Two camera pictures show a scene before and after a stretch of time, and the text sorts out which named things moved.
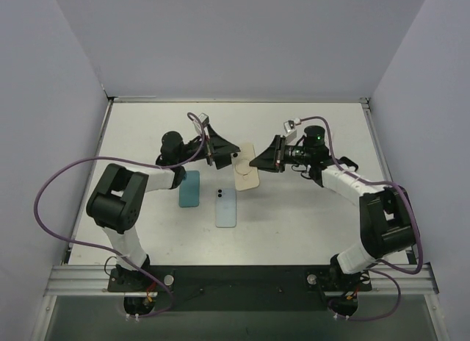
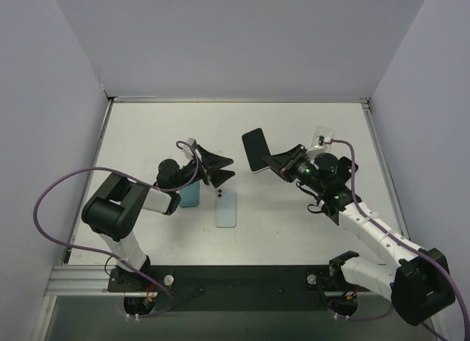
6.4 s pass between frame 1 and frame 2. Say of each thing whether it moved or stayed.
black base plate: stayed
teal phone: stayed
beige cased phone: moved
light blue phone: stayed
